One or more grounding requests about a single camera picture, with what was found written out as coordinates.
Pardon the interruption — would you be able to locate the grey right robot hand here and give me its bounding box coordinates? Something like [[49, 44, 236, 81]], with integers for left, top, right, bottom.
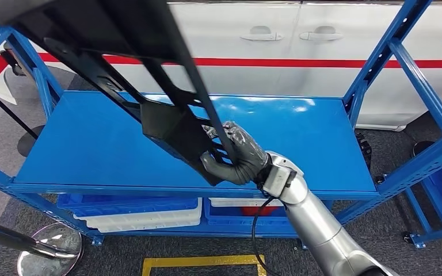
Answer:
[[200, 121, 273, 186]]

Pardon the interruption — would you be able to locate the long black plastic part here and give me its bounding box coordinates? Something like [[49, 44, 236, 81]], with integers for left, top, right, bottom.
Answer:
[[0, 0, 241, 187]]

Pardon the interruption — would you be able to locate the blue metal shelf rack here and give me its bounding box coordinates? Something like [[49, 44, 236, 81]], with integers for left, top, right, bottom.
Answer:
[[0, 0, 442, 247]]

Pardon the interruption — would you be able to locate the white plastic bin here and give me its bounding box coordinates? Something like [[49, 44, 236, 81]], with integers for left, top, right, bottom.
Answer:
[[91, 217, 203, 234], [208, 198, 285, 208], [72, 198, 203, 229]]

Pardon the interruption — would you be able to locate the red item in bin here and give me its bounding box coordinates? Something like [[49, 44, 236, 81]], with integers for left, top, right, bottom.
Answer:
[[242, 206, 279, 217]]

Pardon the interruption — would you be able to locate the yellow floor tape square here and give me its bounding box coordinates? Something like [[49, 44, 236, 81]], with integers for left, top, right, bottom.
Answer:
[[142, 254, 268, 276]]

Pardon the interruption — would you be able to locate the white car with red stripe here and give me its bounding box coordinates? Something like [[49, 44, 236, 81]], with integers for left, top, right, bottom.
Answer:
[[15, 0, 442, 132]]

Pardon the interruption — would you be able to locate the chrome stanchion with round base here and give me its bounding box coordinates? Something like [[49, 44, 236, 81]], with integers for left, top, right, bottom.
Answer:
[[0, 216, 85, 276]]

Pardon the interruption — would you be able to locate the dark stanchion with round base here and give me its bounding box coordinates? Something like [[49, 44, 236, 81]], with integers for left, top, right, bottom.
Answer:
[[0, 49, 47, 158]]

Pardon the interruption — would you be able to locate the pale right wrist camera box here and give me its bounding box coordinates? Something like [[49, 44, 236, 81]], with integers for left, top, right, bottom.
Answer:
[[262, 166, 296, 198]]

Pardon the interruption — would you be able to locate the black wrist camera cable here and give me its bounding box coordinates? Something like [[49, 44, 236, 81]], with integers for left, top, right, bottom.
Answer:
[[251, 182, 283, 276]]

